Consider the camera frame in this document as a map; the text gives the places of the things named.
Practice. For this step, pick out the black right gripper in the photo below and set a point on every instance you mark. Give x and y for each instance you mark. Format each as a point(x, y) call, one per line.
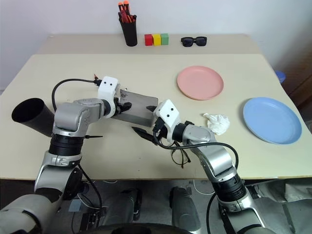
point(159, 128)

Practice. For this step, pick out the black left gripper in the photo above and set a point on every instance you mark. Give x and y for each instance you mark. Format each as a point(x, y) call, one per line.
point(118, 108)

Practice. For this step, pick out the grey glasses case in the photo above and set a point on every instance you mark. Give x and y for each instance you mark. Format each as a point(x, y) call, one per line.
point(139, 104)

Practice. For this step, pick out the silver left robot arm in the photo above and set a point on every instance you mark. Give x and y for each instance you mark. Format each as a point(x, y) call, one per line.
point(70, 117)

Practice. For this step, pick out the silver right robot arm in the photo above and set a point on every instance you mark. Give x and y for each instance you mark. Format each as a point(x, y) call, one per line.
point(214, 151)

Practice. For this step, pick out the black cup holding markers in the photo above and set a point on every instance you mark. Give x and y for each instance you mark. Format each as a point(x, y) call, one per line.
point(130, 33)

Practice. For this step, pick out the empty black cup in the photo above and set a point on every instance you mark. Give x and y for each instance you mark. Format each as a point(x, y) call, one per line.
point(31, 117)

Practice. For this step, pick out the thin black zip tie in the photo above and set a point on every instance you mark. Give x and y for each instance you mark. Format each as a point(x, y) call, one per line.
point(93, 137)

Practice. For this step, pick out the pink plate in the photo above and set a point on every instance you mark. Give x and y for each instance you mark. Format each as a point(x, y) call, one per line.
point(200, 81)

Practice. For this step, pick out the red block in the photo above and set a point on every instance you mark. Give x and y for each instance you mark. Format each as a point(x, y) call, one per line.
point(148, 40)

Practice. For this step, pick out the crumpled white tissue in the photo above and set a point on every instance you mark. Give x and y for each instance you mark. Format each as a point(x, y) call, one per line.
point(218, 123)

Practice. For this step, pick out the yellow block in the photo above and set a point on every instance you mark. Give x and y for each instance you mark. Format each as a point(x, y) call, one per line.
point(156, 40)

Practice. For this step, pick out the green block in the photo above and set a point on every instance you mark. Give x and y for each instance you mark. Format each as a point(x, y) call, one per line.
point(165, 39)

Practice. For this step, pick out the red marker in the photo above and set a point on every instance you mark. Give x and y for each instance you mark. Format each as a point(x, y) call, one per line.
point(126, 17)
point(132, 18)

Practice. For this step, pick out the black sunglasses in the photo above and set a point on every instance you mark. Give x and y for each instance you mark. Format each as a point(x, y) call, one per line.
point(193, 41)

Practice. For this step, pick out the orange capped marker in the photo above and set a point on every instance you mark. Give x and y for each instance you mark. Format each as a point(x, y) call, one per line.
point(126, 6)
point(120, 6)

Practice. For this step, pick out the dark rounded robot torso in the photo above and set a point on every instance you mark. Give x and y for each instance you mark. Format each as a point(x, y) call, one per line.
point(143, 229)

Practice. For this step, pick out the grey floor box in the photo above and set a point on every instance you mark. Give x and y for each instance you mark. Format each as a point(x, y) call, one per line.
point(75, 206)

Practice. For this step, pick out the blue plate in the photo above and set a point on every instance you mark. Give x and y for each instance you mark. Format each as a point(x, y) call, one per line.
point(271, 119)

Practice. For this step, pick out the blue round container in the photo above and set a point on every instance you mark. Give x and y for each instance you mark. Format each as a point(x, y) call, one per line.
point(280, 76)

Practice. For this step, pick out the grey crumpled cover sheet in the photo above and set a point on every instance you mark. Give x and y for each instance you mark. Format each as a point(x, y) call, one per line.
point(285, 192)

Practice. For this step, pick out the brown wooden cabinet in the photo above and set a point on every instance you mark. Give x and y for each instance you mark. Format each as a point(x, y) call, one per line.
point(301, 83)

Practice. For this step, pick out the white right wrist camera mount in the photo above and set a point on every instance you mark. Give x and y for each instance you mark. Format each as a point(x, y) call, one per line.
point(168, 113)

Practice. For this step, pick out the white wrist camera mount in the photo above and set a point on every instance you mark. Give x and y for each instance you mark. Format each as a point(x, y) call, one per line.
point(107, 89)
point(168, 113)

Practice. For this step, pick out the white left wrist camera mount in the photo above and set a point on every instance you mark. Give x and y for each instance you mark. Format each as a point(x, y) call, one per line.
point(107, 89)

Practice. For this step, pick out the thin black frame eyeglasses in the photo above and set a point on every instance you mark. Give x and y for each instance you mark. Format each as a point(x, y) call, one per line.
point(181, 156)

